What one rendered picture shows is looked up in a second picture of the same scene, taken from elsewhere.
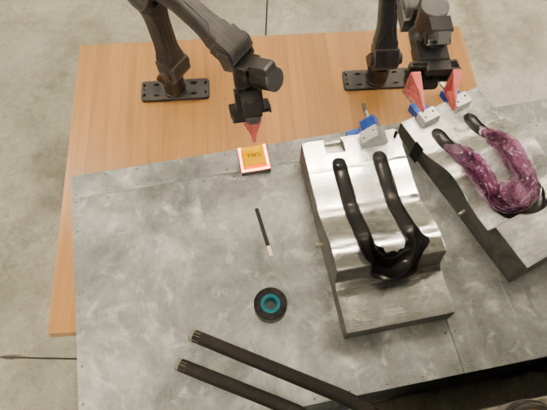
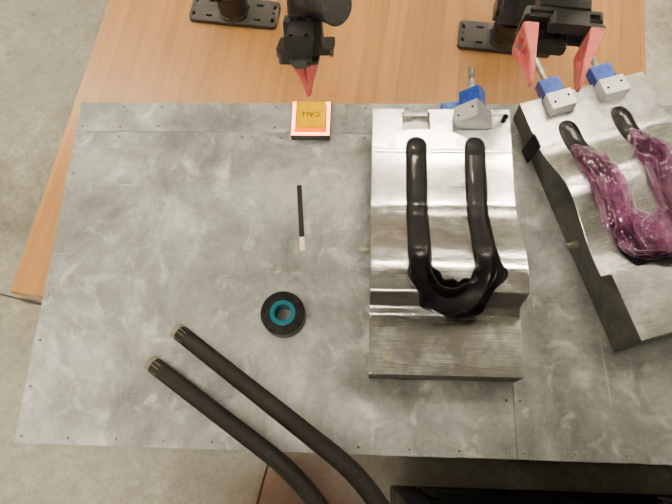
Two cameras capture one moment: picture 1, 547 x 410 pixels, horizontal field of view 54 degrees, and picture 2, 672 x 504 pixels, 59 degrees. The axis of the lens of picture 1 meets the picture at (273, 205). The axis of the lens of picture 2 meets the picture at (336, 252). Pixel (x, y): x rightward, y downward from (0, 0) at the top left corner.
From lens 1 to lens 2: 0.32 m
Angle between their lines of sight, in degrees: 10
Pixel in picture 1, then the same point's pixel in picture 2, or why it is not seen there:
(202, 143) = (252, 87)
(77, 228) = (74, 169)
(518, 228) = (644, 282)
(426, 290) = (492, 340)
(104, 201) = (114, 140)
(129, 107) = (173, 26)
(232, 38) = not seen: outside the picture
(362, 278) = (408, 306)
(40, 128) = not seen: hidden behind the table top
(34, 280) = not seen: hidden behind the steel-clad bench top
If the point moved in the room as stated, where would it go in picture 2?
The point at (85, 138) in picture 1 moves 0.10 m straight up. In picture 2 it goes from (110, 57) to (91, 26)
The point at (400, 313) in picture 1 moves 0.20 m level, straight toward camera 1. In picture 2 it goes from (446, 363) to (350, 433)
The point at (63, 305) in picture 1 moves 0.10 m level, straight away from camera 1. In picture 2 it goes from (35, 260) to (8, 226)
